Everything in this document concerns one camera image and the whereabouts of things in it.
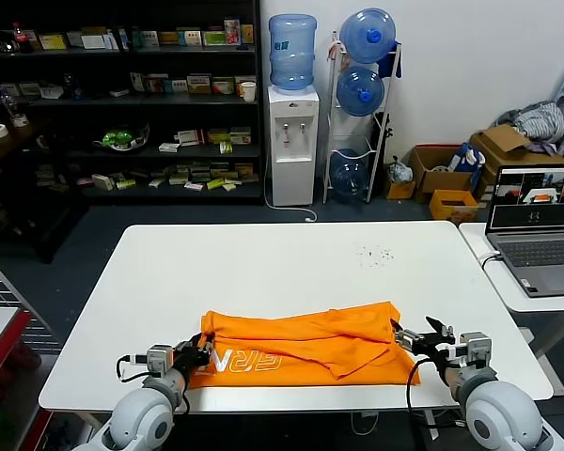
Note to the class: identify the pink rag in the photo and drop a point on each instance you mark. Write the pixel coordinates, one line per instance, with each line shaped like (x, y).
(333, 51)

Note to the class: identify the white water dispenser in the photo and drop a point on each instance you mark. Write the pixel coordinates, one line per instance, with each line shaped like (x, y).
(291, 178)

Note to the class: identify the yellow medicine carton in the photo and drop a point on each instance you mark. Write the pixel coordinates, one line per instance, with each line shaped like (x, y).
(52, 41)

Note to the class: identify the empty blue water jug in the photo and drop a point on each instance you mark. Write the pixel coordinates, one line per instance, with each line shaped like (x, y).
(349, 177)

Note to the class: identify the orange t-shirt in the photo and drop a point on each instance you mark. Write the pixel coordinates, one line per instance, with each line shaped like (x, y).
(301, 347)

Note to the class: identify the black tripod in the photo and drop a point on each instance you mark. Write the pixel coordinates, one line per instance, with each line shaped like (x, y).
(381, 141)

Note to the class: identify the large brown cardboard box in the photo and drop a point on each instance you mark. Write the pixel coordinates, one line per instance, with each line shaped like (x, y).
(503, 141)

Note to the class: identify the white side table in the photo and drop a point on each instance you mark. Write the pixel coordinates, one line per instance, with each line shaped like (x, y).
(498, 282)

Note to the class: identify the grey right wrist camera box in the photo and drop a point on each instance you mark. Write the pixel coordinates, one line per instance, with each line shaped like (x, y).
(474, 350)

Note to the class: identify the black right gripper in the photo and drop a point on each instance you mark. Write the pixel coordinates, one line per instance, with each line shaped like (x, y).
(434, 348)

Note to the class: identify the blue and white bag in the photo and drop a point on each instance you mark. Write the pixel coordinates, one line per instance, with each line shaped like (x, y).
(465, 162)

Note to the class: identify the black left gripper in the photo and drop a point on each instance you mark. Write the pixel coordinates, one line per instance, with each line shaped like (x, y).
(190, 357)

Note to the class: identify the pink colourful carton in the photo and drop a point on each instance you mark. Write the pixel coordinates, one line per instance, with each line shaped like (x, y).
(232, 32)

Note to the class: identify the white paper cup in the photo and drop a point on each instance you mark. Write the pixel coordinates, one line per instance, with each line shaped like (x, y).
(248, 92)

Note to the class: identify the red edged white cart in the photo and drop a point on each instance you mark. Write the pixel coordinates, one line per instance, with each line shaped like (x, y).
(0, 338)

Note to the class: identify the plain white carton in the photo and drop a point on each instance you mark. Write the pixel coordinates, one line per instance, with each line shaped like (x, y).
(93, 41)

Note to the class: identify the blue water jug with label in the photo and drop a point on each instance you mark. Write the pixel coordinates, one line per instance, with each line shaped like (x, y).
(291, 55)

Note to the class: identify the black shelf unit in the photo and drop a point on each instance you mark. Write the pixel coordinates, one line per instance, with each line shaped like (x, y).
(122, 100)

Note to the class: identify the white carton red print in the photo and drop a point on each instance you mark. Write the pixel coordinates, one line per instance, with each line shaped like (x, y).
(188, 137)

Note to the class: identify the grey laptop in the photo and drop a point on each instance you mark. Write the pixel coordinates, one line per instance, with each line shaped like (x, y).
(536, 253)

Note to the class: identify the flat white carton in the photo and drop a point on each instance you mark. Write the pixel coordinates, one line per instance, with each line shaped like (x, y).
(169, 148)

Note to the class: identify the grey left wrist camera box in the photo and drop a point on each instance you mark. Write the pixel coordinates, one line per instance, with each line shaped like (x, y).
(159, 361)

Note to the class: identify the small yellow cardboard box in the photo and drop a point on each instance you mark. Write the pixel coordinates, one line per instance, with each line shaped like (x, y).
(400, 191)

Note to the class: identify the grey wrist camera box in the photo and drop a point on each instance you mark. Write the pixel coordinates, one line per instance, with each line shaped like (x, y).
(159, 361)
(474, 350)

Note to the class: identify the open brown cardboard box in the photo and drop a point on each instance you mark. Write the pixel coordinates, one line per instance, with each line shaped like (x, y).
(442, 183)

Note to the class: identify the cola bottle red label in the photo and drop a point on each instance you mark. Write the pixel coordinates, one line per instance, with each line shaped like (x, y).
(21, 39)

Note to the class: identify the bowl with green packets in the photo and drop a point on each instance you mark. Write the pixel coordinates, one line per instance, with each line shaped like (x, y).
(117, 138)

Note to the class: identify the small orange cardboard box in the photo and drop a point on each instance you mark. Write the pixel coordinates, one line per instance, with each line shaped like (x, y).
(451, 213)

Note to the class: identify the pile of striped clothes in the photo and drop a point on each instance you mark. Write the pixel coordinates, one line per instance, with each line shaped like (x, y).
(540, 119)

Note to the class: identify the clear plastic bag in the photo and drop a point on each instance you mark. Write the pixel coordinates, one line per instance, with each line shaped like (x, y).
(399, 171)

